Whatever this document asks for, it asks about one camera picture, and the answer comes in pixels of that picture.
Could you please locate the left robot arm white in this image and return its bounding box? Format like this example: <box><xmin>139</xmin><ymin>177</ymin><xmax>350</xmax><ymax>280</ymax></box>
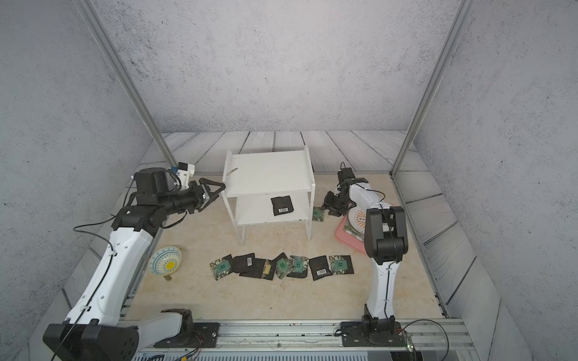
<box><xmin>43</xmin><ymin>168</ymin><xmax>226</xmax><ymax>360</ymax></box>

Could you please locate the black tea bag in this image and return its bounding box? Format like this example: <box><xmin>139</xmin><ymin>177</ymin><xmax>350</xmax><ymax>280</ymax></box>
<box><xmin>233</xmin><ymin>253</ymin><xmax>255</xmax><ymax>274</ymax></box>
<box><xmin>239</xmin><ymin>258</ymin><xmax>266</xmax><ymax>279</ymax></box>
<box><xmin>312</xmin><ymin>207</ymin><xmax>325</xmax><ymax>222</ymax></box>

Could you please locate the aluminium frame post right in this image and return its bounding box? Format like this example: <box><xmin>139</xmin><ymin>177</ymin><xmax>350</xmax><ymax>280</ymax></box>
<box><xmin>390</xmin><ymin>0</ymin><xmax>475</xmax><ymax>180</ymax></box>

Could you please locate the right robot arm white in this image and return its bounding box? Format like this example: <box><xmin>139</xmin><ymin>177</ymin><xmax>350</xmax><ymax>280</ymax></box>
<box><xmin>323</xmin><ymin>168</ymin><xmax>409</xmax><ymax>337</ymax></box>

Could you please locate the black tea bag barcode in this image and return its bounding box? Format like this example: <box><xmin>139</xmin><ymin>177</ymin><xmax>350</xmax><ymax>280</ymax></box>
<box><xmin>309</xmin><ymin>256</ymin><xmax>333</xmax><ymax>281</ymax></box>

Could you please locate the green label tea bag pile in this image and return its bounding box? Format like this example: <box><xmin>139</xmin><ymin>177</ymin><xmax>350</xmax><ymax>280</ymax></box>
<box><xmin>273</xmin><ymin>253</ymin><xmax>294</xmax><ymax>279</ymax></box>

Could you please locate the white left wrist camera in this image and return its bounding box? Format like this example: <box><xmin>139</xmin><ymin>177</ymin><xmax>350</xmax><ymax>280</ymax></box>
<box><xmin>171</xmin><ymin>162</ymin><xmax>195</xmax><ymax>189</ymax></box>

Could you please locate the oolong tea bag yellow label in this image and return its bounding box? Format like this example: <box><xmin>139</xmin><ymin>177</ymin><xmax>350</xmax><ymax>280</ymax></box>
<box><xmin>261</xmin><ymin>260</ymin><xmax>276</xmax><ymax>281</ymax></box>

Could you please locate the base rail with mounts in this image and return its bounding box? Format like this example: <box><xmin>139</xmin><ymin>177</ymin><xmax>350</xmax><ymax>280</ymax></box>
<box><xmin>134</xmin><ymin>319</ymin><xmax>479</xmax><ymax>360</ymax></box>

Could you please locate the black tea bag text back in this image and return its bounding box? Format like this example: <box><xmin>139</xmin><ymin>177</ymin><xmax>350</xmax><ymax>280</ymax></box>
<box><xmin>270</xmin><ymin>196</ymin><xmax>294</xmax><ymax>217</ymax></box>

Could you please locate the aluminium frame post left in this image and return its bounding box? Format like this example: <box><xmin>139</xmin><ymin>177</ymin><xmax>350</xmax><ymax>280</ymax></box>
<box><xmin>74</xmin><ymin>0</ymin><xmax>178</xmax><ymax>166</ymax></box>

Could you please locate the green checked cloth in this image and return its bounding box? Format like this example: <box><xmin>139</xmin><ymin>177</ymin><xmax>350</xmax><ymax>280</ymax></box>
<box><xmin>344</xmin><ymin>222</ymin><xmax>364</xmax><ymax>242</ymax></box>

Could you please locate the yellow patterned bowl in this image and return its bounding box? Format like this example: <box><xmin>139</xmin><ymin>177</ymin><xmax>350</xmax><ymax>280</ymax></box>
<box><xmin>147</xmin><ymin>246</ymin><xmax>182</xmax><ymax>281</ymax></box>

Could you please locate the aluminium frame post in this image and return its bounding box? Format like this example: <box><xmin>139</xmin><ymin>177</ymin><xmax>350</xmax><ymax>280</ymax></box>
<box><xmin>74</xmin><ymin>0</ymin><xmax>178</xmax><ymax>166</ymax></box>
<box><xmin>390</xmin><ymin>0</ymin><xmax>475</xmax><ymax>180</ymax></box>

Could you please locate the floral tea bag green label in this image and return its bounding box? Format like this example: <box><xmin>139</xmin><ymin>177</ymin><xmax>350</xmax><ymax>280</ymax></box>
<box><xmin>328</xmin><ymin>255</ymin><xmax>355</xmax><ymax>275</ymax></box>

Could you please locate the white two-tier shelf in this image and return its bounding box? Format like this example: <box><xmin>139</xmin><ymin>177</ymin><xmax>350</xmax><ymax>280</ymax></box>
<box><xmin>221</xmin><ymin>146</ymin><xmax>316</xmax><ymax>245</ymax></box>

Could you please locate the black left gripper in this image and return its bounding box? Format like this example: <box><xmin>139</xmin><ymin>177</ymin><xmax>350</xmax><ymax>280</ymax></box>
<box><xmin>158</xmin><ymin>178</ymin><xmax>226</xmax><ymax>218</ymax></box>

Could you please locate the jasmine tea bag floral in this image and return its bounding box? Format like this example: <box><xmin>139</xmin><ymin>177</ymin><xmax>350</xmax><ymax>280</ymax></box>
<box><xmin>288</xmin><ymin>255</ymin><xmax>309</xmax><ymax>279</ymax></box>

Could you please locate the round printed plate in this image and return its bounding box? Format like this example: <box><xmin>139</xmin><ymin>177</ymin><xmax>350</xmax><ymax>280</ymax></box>
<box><xmin>349</xmin><ymin>206</ymin><xmax>366</xmax><ymax>235</ymax></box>

